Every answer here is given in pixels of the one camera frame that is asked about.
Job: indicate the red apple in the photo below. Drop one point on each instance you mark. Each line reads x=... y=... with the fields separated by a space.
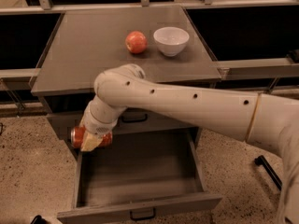
x=136 y=42

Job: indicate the red coke can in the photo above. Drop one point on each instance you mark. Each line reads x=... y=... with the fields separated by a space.
x=77 y=137

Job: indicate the white ceramic bowl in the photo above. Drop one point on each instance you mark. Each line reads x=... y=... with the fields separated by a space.
x=171 y=41

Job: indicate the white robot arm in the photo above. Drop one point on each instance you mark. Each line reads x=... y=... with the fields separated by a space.
x=265 y=121

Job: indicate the metal railing frame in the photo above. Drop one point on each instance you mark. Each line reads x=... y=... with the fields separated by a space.
x=269 y=75

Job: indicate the grey drawer cabinet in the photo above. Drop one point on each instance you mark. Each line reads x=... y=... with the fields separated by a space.
x=88 y=42

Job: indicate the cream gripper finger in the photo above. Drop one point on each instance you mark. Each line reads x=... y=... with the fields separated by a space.
x=90 y=142

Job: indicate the black middle drawer handle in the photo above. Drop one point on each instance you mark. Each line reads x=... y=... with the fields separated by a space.
x=140 y=215

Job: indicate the closed grey top drawer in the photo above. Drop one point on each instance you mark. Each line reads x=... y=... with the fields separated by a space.
x=62 y=123

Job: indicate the black top drawer handle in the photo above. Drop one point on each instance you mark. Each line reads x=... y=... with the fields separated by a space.
x=134 y=118

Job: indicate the black object at bottom left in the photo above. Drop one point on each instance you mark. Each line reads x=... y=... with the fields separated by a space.
x=37 y=220

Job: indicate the open grey middle drawer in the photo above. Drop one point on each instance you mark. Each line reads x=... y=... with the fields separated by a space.
x=139 y=171

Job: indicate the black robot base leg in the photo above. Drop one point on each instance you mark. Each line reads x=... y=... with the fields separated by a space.
x=262 y=161

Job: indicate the black drawer handle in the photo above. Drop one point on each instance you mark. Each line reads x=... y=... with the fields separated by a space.
x=134 y=118
x=140 y=215

